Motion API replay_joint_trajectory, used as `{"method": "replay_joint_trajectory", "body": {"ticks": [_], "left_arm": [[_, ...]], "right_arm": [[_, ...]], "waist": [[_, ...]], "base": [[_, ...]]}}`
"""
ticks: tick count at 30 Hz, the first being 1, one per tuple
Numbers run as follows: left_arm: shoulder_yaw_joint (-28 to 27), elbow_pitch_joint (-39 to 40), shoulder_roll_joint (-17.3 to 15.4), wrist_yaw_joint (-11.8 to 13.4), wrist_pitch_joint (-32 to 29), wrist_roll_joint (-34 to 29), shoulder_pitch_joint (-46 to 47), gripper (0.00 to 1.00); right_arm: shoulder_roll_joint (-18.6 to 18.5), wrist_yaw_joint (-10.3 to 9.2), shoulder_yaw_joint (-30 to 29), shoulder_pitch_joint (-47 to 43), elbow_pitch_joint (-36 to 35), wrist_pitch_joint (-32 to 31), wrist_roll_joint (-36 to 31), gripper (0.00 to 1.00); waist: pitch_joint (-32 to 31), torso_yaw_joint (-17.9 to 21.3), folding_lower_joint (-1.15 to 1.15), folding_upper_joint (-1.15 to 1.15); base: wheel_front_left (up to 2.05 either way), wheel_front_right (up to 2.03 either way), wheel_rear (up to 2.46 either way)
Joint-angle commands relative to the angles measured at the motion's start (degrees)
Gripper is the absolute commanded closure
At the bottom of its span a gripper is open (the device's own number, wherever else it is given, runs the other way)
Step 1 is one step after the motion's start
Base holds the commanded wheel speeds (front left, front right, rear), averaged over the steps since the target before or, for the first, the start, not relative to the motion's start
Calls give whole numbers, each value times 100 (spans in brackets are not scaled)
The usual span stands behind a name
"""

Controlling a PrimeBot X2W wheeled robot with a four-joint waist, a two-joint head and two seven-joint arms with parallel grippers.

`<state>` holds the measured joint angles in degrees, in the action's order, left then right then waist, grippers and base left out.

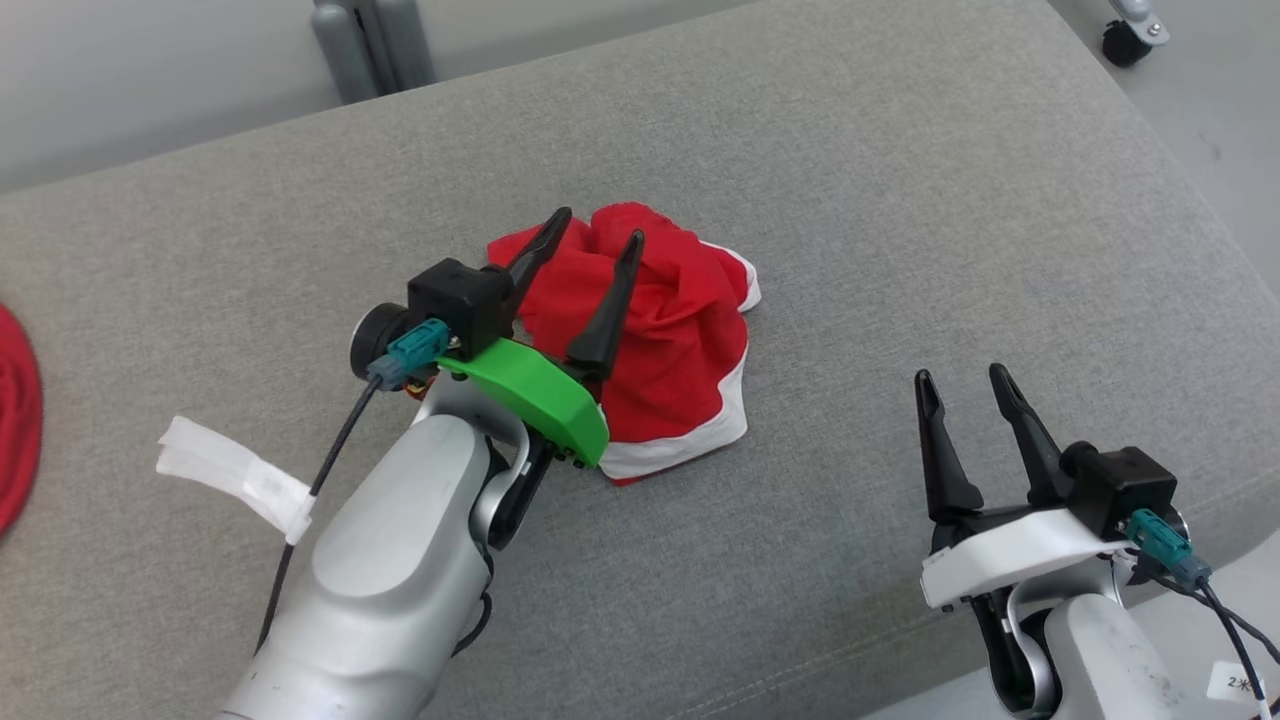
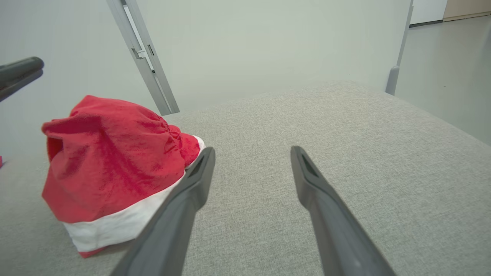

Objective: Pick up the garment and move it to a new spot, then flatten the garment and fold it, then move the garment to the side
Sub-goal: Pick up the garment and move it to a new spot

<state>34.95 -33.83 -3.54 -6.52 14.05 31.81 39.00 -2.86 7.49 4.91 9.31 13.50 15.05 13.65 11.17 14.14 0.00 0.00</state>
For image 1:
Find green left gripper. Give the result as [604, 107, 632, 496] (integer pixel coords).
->
[437, 207, 646, 470]

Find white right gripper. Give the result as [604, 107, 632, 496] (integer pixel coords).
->
[913, 362, 1137, 611]

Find red shorts white stripes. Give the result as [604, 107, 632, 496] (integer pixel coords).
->
[486, 201, 763, 487]

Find red basketball jersey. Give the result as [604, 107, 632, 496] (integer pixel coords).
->
[0, 303, 45, 542]

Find grey fabric sofa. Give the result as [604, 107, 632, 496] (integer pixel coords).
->
[0, 0, 1280, 720]

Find black caster wheel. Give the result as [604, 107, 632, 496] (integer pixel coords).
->
[1101, 0, 1172, 70]

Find teal left cable connector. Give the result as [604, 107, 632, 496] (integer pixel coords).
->
[367, 319, 450, 392]

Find teal cable connector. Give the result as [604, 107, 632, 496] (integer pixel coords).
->
[367, 319, 450, 392]
[1120, 508, 1214, 591]

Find teal right cable connector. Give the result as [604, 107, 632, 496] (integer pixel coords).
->
[1120, 508, 1214, 591]

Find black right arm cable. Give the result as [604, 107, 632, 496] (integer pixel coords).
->
[1135, 565, 1280, 720]

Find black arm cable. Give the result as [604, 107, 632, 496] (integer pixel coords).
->
[254, 376, 387, 657]
[1135, 565, 1280, 720]

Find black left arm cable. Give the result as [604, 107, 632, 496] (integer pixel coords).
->
[254, 376, 387, 657]

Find grey partition post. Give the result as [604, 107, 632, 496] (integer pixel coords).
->
[310, 0, 438, 106]

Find white printed cable label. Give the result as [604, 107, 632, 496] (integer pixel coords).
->
[1205, 660, 1267, 703]

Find white tape cable tag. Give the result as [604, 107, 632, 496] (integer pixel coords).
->
[156, 415, 315, 547]

